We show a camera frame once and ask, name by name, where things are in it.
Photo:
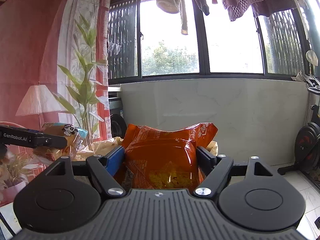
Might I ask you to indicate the washing machine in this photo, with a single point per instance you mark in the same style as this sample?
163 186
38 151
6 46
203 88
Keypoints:
118 124

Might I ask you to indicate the brown cardboard box with liner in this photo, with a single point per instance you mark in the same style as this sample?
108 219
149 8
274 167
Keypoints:
104 147

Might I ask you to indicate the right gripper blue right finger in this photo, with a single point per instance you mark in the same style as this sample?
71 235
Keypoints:
216 170

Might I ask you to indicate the panda bread snack pack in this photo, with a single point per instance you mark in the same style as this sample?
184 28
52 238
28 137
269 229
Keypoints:
75 137

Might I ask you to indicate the black exercise bike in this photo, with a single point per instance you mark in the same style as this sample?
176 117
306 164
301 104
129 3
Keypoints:
307 147

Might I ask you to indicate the orange red snack bag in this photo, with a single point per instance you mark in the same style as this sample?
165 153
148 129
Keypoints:
156 159

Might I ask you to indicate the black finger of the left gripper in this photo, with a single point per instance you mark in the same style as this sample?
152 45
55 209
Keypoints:
52 141

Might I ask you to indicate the red printed curtain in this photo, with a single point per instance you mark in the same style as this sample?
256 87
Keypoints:
53 79

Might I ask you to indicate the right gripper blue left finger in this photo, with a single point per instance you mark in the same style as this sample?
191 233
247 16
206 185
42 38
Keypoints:
102 170

